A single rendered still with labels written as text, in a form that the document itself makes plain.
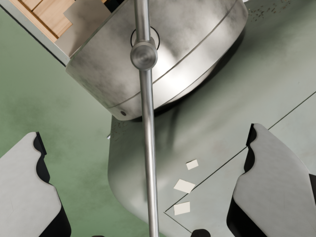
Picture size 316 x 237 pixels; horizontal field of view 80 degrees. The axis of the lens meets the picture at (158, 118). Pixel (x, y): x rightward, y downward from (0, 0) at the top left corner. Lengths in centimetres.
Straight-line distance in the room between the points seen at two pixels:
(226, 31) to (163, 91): 11
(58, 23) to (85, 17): 24
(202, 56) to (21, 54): 144
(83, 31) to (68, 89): 120
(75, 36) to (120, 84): 14
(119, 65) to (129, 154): 14
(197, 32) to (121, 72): 11
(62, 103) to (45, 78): 21
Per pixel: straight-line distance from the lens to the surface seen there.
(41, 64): 157
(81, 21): 37
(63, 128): 167
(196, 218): 37
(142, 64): 16
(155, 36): 24
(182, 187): 31
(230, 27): 29
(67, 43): 37
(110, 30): 24
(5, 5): 103
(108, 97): 30
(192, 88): 31
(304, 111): 35
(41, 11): 62
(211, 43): 26
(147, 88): 18
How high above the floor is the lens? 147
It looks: 65 degrees down
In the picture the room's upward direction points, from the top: 152 degrees clockwise
